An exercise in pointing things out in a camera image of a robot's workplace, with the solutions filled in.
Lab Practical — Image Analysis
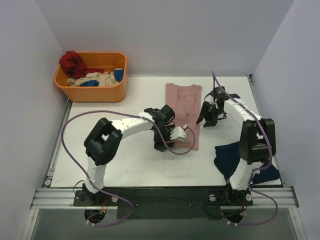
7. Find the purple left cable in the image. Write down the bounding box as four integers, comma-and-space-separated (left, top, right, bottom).
61, 110, 197, 228

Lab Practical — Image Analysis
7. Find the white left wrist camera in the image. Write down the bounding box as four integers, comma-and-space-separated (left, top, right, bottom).
170, 126, 188, 142

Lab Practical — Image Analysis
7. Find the aluminium frame rail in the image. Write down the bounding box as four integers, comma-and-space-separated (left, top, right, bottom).
31, 186, 299, 209

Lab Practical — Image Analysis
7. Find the beige garment in bin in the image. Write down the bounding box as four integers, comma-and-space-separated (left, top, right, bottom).
67, 72, 119, 87

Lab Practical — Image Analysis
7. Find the folded navy t-shirt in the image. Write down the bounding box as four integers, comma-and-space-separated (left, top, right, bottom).
213, 141, 281, 185

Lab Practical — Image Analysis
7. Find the orange plastic bin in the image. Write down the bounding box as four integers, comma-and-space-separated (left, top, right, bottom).
53, 52, 128, 103

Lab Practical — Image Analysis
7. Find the purple cable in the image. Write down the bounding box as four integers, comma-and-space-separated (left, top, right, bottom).
61, 110, 197, 228
211, 71, 279, 227

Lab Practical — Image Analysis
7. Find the pink printed t-shirt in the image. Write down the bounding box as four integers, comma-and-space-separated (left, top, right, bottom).
165, 83, 202, 151

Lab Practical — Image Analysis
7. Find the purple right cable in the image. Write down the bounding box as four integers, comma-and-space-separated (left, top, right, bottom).
211, 71, 279, 227

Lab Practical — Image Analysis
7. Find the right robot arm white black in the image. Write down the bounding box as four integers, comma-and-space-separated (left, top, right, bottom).
196, 86, 276, 205

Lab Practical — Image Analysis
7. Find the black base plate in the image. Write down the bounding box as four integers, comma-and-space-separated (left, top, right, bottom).
73, 186, 253, 220

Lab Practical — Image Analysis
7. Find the blue garment in bin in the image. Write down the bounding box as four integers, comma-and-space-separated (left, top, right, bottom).
81, 68, 125, 88

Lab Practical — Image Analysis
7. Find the red garment in bin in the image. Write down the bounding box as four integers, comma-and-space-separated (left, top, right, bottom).
59, 51, 104, 79

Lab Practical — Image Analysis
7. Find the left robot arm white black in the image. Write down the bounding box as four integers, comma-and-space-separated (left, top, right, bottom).
82, 105, 187, 206

